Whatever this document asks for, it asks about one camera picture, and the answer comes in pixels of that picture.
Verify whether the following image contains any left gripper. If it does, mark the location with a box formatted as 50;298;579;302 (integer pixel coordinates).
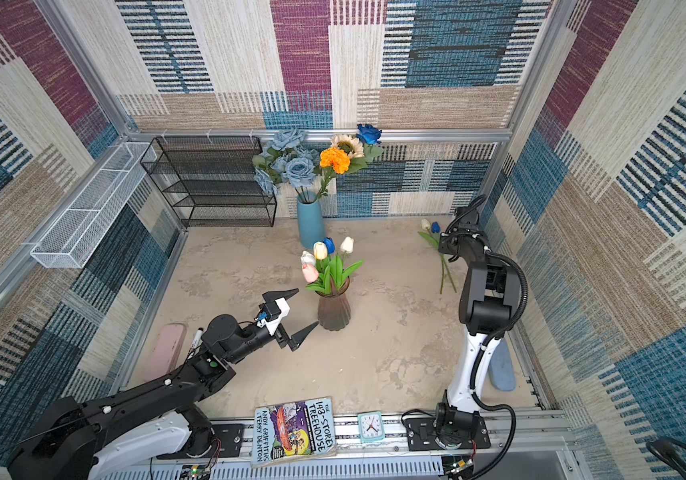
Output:
225;289;315;367

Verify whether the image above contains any tulip bunch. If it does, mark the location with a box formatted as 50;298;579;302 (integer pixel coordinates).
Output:
418;219;457;294

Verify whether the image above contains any red ribbed glass vase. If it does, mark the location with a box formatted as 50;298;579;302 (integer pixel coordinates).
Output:
317;278;352;331

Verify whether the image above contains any pink tulip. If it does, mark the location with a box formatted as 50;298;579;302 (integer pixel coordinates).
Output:
302;263;327;294

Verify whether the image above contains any blue tulip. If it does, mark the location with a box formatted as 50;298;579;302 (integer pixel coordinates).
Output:
323;237;335;255

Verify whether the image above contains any cream tulip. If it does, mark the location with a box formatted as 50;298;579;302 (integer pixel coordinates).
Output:
334;236;363;292

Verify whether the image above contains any blue ceramic vase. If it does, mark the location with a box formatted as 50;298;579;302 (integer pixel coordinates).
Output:
297;197;327;250

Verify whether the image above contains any dark blue rose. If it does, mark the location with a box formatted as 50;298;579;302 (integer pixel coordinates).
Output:
357;124;383;163

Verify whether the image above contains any cream sunflower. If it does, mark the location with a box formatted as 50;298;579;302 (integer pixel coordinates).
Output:
329;134;367;173

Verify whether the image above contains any orange marigold flower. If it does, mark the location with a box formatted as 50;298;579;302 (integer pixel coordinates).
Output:
317;147;351;199

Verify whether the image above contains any pale blue rose bouquet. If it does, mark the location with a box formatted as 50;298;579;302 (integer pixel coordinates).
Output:
252;129;320;204

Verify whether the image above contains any white tulip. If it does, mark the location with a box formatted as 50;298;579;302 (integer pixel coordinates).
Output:
300;251;316;268

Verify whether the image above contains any yellow tulip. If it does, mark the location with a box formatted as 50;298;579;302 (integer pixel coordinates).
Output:
313;239;331;275

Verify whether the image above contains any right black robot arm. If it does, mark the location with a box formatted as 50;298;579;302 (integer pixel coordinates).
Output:
434;199;528;449

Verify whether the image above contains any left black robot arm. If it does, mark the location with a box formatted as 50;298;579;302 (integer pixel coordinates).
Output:
7;289;314;479

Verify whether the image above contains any black marker pen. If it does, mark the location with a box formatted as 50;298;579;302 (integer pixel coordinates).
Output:
191;328;204;349

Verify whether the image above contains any colourful treehouse book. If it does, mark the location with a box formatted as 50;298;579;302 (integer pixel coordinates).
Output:
251;397;337;467

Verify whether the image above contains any pink pencil case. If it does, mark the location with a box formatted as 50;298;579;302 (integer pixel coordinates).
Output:
141;323;187;382

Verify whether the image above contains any blue grey oval pad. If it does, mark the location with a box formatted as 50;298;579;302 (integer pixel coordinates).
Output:
488;338;517;392

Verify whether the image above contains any small mint alarm clock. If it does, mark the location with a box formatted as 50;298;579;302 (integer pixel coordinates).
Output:
357;411;385;443

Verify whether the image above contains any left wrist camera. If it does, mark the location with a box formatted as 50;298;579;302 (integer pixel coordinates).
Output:
256;298;290;336

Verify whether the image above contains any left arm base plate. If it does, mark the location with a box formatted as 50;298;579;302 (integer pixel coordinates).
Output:
183;423;245;458

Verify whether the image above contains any black wire mesh shelf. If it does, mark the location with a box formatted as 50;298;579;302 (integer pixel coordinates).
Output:
140;136;277;228

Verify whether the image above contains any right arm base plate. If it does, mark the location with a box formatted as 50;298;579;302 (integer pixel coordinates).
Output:
401;412;492;451

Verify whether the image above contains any white wire mesh basket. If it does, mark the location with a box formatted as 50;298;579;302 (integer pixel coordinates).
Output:
31;142;149;269

